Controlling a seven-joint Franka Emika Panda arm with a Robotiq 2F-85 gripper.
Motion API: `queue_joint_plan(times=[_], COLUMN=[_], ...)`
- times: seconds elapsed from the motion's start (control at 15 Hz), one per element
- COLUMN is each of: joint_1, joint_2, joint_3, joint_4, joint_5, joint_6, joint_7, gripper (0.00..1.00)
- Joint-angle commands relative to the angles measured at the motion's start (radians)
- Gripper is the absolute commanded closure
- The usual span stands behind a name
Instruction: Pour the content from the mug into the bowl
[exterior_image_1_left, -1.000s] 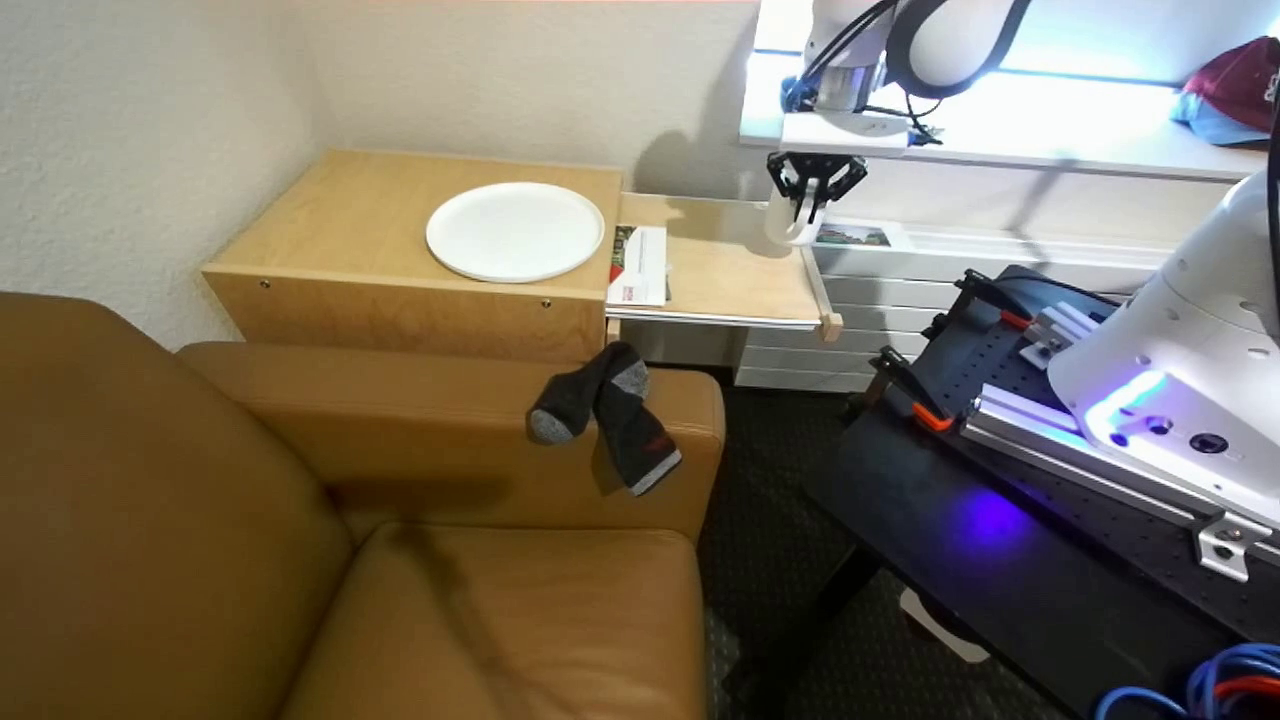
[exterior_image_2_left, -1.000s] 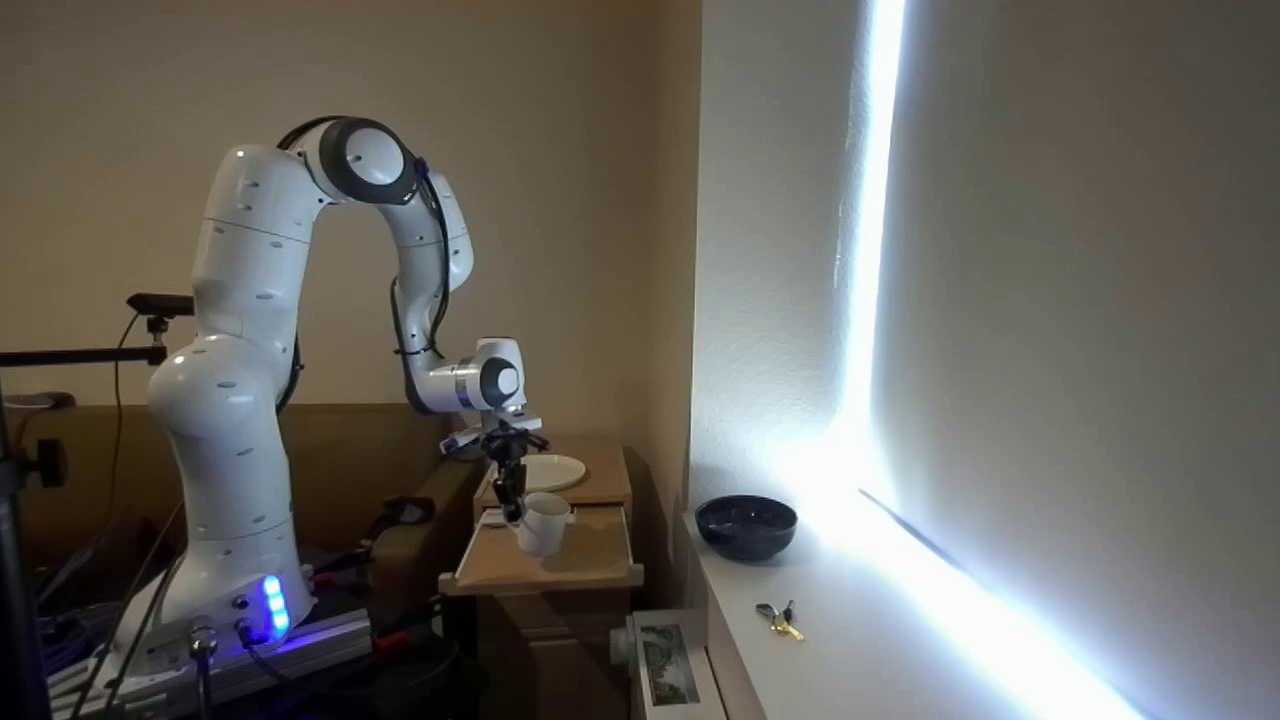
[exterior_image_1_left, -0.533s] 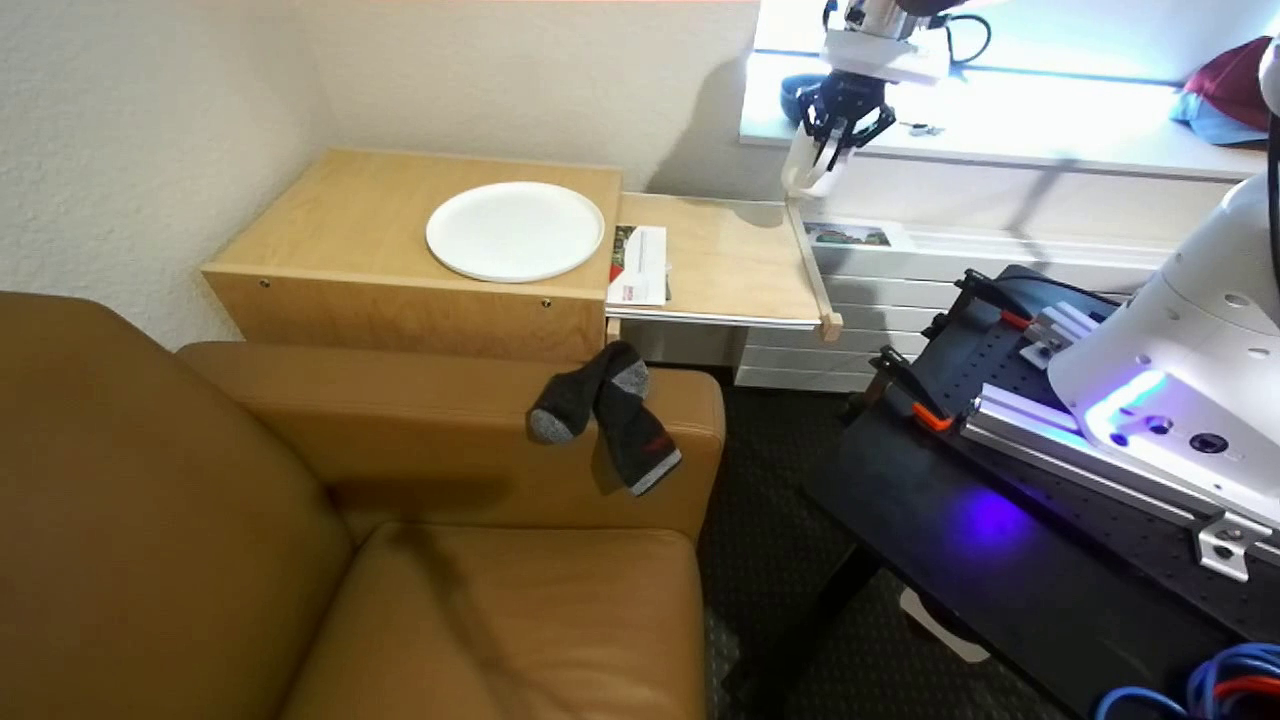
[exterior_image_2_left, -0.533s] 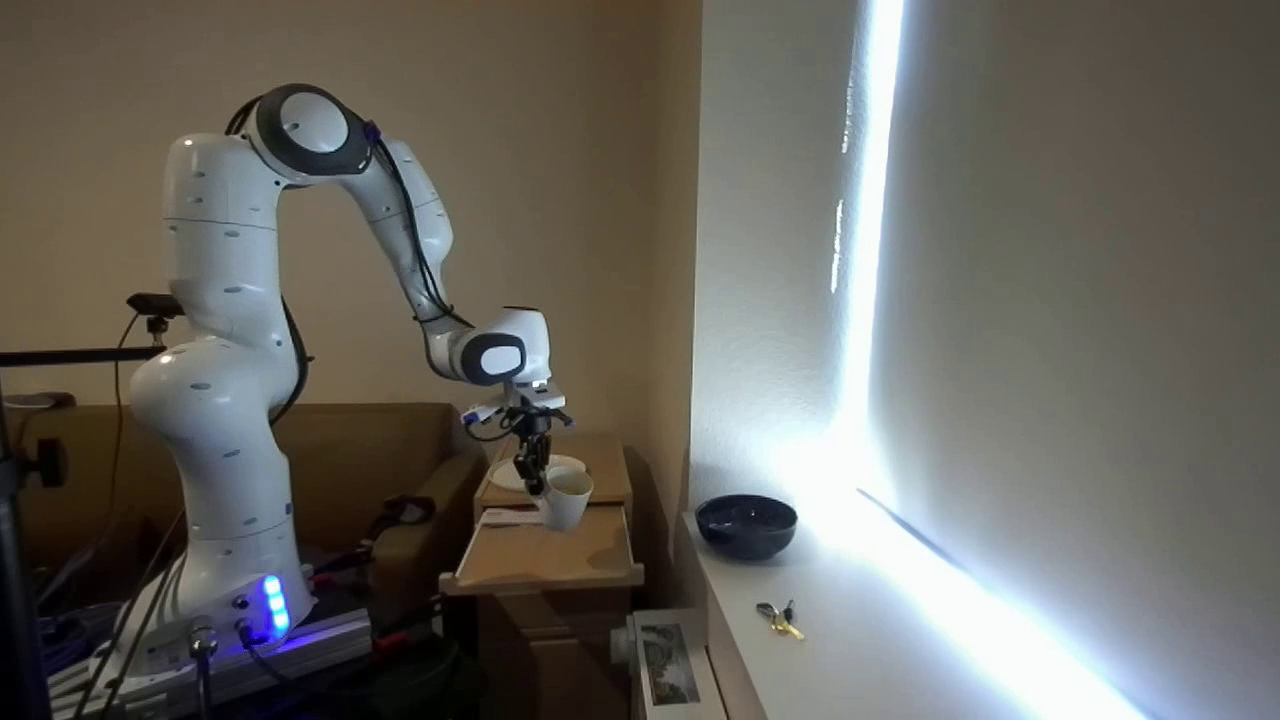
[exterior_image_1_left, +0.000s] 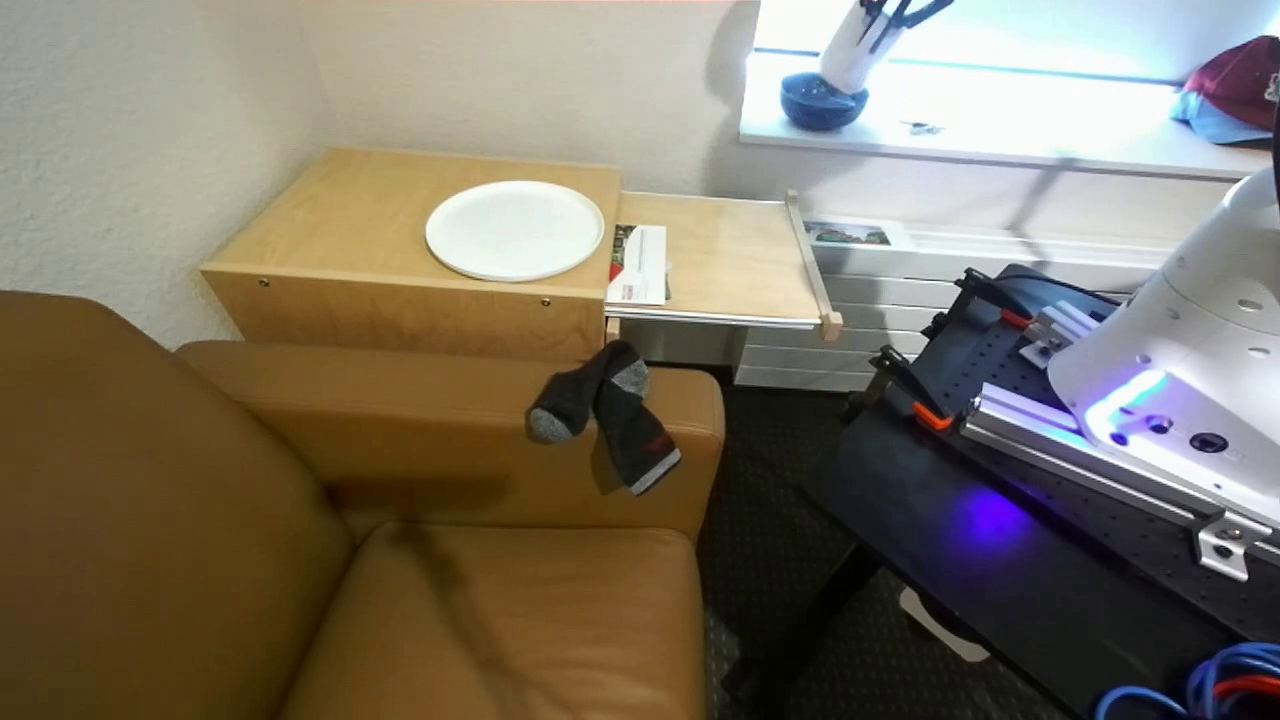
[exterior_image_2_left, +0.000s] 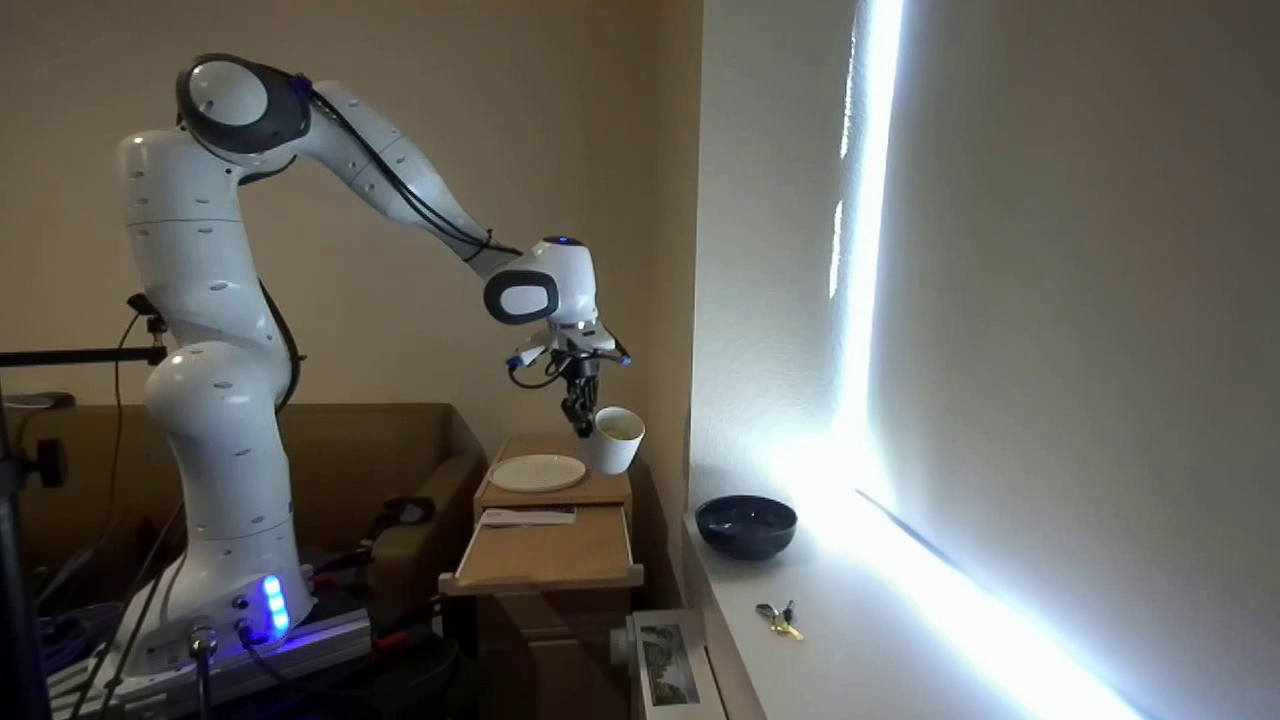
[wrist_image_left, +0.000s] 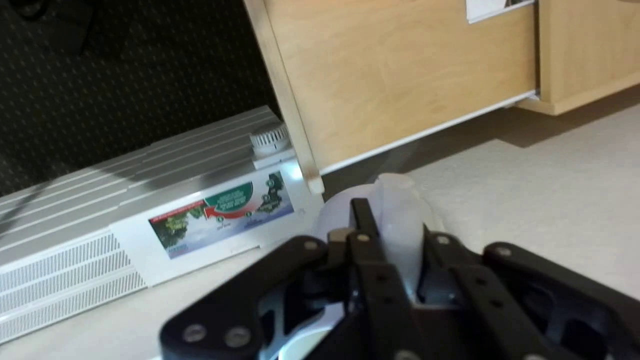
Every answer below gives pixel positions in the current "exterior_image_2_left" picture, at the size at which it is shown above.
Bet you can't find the dark blue bowl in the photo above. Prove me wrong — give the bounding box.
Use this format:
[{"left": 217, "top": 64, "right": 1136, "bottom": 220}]
[{"left": 692, "top": 490, "right": 799, "bottom": 565}]

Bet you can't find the white ceramic mug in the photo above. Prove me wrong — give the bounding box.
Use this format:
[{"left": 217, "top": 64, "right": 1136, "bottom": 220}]
[{"left": 587, "top": 404, "right": 648, "bottom": 480}]

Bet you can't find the wooden pull-out tray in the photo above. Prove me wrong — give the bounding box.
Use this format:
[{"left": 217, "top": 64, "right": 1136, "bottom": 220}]
[{"left": 436, "top": 504, "right": 648, "bottom": 599}]

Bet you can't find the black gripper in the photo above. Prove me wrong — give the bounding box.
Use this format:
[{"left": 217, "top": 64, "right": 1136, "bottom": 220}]
[{"left": 550, "top": 338, "right": 608, "bottom": 440}]

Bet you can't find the black camera stand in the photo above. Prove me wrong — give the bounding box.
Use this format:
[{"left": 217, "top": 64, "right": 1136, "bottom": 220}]
[{"left": 0, "top": 293, "right": 176, "bottom": 720}]

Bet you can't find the white round plate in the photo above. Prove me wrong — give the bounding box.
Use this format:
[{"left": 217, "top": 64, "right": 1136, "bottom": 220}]
[{"left": 486, "top": 451, "right": 591, "bottom": 495}]

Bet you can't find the aluminium mounting rail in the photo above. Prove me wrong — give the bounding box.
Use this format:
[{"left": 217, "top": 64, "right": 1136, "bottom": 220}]
[{"left": 52, "top": 602, "right": 376, "bottom": 720}]

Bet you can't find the brown leather armchair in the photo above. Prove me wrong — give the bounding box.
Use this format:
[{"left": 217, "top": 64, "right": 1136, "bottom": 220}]
[{"left": 23, "top": 394, "right": 491, "bottom": 633}]

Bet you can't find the small bunch of keys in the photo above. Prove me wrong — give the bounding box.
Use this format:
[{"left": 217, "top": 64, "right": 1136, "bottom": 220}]
[{"left": 750, "top": 595, "right": 809, "bottom": 646}]

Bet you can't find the light wooden side table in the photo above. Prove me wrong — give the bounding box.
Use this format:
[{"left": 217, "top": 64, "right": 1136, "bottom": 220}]
[{"left": 468, "top": 440, "right": 648, "bottom": 671}]

